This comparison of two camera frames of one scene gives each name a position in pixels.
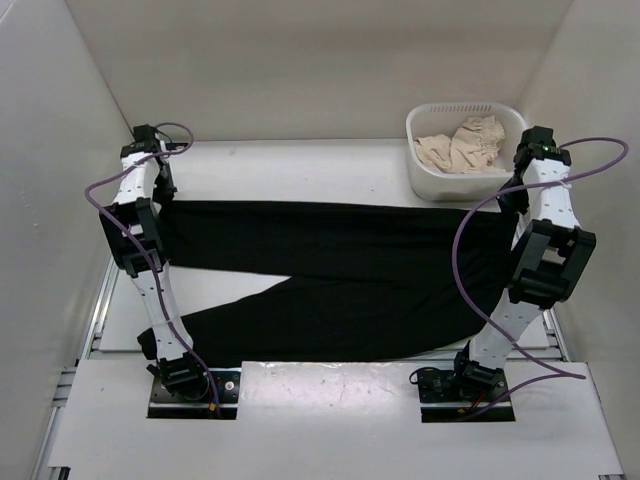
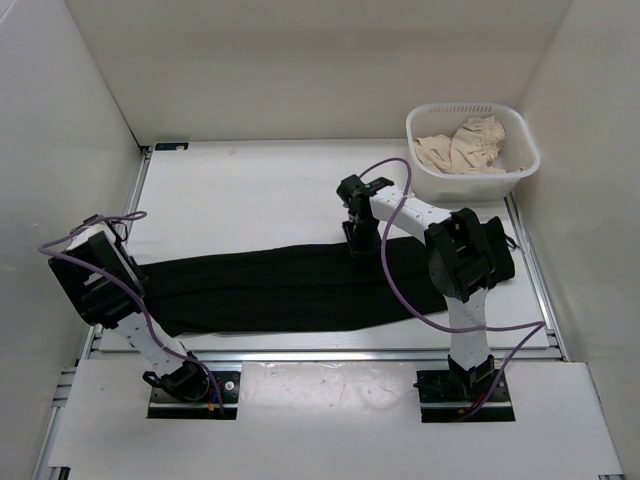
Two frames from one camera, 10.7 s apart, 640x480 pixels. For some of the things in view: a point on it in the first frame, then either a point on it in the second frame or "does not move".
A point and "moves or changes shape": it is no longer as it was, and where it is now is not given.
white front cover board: x=333 y=417 does not move
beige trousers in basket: x=471 y=149 does not move
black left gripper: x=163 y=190 to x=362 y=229
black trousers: x=359 y=282 moves or changes shape
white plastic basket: x=462 y=152 does not move
